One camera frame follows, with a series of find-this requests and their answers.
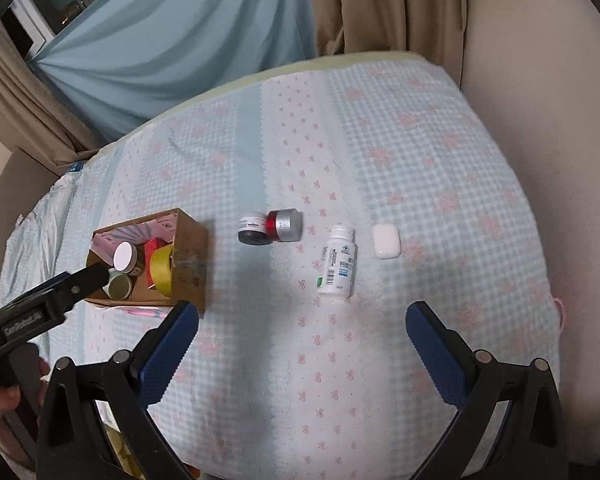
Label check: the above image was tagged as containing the white framed window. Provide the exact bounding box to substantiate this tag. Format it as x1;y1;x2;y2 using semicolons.
1;0;57;57

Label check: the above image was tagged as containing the beige padded headboard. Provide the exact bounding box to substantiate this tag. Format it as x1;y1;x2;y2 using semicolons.
0;151;63;281

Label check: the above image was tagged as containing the pale green bed sheet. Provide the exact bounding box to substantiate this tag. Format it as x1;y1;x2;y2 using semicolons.
87;50;443;161

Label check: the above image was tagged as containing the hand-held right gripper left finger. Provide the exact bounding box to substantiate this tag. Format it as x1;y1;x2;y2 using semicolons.
36;300;201;480

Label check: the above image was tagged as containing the white lid cream jar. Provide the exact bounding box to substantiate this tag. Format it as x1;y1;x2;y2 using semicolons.
113;241;139;274

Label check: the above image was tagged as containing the blue checkered floral blanket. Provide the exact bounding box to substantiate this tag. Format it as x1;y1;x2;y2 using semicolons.
0;62;564;480

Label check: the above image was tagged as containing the white earbuds case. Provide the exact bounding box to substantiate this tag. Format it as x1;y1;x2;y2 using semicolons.
371;223;403;260

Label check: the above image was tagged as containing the pale green jar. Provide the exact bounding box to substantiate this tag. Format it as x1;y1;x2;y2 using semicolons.
104;269;134;300

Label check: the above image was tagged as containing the light blue crumpled duvet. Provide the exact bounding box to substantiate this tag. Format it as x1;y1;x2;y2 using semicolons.
0;174;89;311

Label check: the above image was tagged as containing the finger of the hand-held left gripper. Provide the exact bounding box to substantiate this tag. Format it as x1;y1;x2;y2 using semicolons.
45;264;110;319

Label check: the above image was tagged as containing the red and silver jar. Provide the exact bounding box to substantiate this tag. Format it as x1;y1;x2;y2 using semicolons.
266;207;304;244

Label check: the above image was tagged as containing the white pill bottle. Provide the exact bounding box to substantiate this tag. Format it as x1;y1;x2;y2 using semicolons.
315;225;357;299

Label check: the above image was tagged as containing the pink patterned box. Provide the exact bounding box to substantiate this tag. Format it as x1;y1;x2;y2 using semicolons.
91;212;179;261

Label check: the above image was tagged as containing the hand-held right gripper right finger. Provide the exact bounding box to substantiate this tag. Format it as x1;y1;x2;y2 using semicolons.
405;301;568;480

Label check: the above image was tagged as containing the yellow tape roll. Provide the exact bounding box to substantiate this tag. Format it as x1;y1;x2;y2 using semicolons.
149;245;177;297

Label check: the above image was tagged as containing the light blue hanging cloth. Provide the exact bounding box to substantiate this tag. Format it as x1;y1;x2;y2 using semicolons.
26;0;317;144

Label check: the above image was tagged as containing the black and white jar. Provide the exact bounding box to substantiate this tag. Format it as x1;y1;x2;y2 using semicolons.
238;214;271;247

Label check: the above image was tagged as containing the beige curtain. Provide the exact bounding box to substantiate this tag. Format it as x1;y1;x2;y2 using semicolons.
0;24;100;167
302;0;469;61

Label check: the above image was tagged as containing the brown cardboard box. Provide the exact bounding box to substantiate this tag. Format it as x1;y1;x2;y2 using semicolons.
85;208;211;314

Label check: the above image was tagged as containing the red rectangular box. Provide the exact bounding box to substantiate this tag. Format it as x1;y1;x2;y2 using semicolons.
144;237;174;262

